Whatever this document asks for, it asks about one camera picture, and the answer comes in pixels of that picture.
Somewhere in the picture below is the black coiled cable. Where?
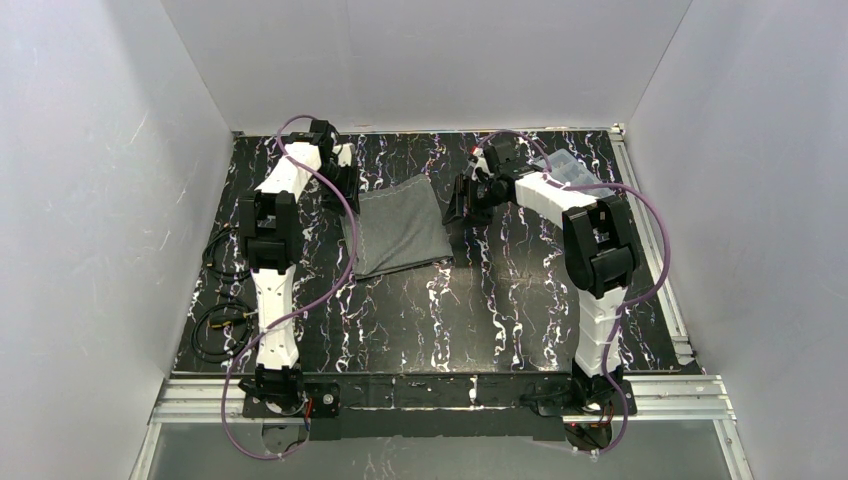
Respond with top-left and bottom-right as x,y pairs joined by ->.
201,227 -> 256,284
190,302 -> 261,364

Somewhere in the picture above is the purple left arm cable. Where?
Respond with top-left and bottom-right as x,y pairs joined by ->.
220,115 -> 362,462

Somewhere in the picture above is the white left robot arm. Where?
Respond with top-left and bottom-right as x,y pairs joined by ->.
238,116 -> 360,371

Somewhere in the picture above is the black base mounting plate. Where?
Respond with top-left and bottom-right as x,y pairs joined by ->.
238,369 -> 638,451

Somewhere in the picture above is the clear plastic screw box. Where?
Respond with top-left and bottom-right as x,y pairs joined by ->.
531,149 -> 615,198

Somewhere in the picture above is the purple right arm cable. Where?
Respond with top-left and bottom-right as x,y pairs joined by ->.
466,129 -> 672,458

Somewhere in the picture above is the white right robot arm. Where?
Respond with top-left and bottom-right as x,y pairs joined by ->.
442,143 -> 640,378

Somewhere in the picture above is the aluminium front frame rail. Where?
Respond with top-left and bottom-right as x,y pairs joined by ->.
151,374 -> 737,424

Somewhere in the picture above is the lower black coiled cable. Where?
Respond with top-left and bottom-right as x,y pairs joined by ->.
190,302 -> 261,364

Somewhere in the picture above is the grey fabric napkin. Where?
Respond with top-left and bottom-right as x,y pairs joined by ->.
342,174 -> 453,280

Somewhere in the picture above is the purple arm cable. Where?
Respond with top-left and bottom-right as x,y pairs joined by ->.
220,115 -> 362,462
466,129 -> 672,458

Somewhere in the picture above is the upper black coiled cable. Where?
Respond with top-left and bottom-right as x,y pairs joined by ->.
201,227 -> 256,284

